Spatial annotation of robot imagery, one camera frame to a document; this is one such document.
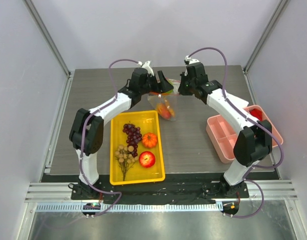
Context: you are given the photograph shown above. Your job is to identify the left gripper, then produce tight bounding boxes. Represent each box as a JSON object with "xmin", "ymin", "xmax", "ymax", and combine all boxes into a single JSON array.
[{"xmin": 139, "ymin": 71, "xmax": 172, "ymax": 96}]

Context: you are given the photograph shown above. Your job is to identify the clear zip top bag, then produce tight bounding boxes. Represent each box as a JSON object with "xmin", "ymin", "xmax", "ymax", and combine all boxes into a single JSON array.
[{"xmin": 147, "ymin": 78, "xmax": 181, "ymax": 121}]

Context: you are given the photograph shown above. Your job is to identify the red fake chili pepper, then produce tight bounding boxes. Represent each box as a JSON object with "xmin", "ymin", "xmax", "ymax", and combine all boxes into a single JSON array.
[{"xmin": 156, "ymin": 103, "xmax": 172, "ymax": 120}]

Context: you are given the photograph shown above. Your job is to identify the orange fake pumpkin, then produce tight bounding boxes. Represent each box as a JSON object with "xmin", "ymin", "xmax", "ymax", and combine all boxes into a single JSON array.
[{"xmin": 141, "ymin": 132, "xmax": 158, "ymax": 149}]

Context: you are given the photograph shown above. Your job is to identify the purple fake grapes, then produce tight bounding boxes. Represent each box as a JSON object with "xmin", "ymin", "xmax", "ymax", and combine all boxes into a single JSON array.
[{"xmin": 122, "ymin": 122, "xmax": 143, "ymax": 158}]

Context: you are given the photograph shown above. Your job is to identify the red fake fruit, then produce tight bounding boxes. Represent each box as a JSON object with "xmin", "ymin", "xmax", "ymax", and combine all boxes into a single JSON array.
[{"xmin": 138, "ymin": 151, "xmax": 156, "ymax": 168}]

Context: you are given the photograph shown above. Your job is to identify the tan fake longan bunch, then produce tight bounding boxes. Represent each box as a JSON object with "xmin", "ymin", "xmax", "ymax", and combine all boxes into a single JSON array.
[{"xmin": 114, "ymin": 144, "xmax": 139, "ymax": 181}]

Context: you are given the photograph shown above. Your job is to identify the green fake apple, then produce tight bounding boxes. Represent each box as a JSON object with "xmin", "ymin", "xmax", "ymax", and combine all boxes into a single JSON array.
[{"xmin": 163, "ymin": 88, "xmax": 175, "ymax": 95}]

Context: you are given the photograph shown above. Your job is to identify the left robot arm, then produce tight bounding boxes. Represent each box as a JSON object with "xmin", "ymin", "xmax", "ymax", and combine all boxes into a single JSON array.
[{"xmin": 69, "ymin": 67, "xmax": 174, "ymax": 200}]

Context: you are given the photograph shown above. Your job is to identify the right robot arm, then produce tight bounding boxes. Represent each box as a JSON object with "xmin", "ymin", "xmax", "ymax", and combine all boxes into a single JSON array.
[{"xmin": 178, "ymin": 59, "xmax": 273, "ymax": 198}]

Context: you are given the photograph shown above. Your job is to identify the pink divided organizer box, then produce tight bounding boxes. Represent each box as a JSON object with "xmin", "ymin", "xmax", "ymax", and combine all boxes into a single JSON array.
[{"xmin": 206, "ymin": 105, "xmax": 284, "ymax": 164}]

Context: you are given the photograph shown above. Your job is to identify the red object in organizer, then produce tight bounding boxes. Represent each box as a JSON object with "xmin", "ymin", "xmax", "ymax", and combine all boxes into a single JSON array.
[{"xmin": 249, "ymin": 108, "xmax": 264, "ymax": 121}]

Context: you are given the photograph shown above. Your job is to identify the yellow plastic tray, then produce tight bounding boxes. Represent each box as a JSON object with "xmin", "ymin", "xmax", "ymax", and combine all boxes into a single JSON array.
[{"xmin": 109, "ymin": 110, "xmax": 166, "ymax": 186}]

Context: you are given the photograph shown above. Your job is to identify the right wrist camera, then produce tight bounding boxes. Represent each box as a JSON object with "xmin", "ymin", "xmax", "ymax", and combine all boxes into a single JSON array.
[{"xmin": 184, "ymin": 55, "xmax": 200, "ymax": 65}]

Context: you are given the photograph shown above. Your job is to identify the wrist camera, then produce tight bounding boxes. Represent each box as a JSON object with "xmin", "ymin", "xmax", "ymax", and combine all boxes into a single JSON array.
[
  {"xmin": 184, "ymin": 55, "xmax": 200, "ymax": 65},
  {"xmin": 137, "ymin": 60, "xmax": 155, "ymax": 76}
]

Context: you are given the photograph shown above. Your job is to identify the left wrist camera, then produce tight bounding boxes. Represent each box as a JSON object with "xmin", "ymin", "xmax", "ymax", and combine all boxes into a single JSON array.
[{"xmin": 137, "ymin": 60, "xmax": 155, "ymax": 76}]

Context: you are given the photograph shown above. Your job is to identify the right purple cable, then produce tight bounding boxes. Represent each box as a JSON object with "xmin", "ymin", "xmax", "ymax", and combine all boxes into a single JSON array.
[{"xmin": 188, "ymin": 47, "xmax": 285, "ymax": 220}]

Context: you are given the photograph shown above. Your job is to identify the purple cable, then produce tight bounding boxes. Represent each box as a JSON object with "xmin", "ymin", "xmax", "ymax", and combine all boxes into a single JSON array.
[
  {"xmin": 79, "ymin": 58, "xmax": 123, "ymax": 231},
  {"xmin": 188, "ymin": 47, "xmax": 285, "ymax": 220}
]

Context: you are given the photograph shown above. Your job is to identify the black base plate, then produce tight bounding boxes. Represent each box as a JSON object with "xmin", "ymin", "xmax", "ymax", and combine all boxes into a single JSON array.
[{"xmin": 68, "ymin": 173, "xmax": 250, "ymax": 205}]

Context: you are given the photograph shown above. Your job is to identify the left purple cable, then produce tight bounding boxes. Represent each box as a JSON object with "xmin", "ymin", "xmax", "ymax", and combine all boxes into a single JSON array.
[{"xmin": 79, "ymin": 58, "xmax": 123, "ymax": 231}]

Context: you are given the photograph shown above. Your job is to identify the white slotted cable duct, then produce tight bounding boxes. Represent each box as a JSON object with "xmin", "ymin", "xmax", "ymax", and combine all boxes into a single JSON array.
[{"xmin": 35, "ymin": 201, "xmax": 223, "ymax": 213}]

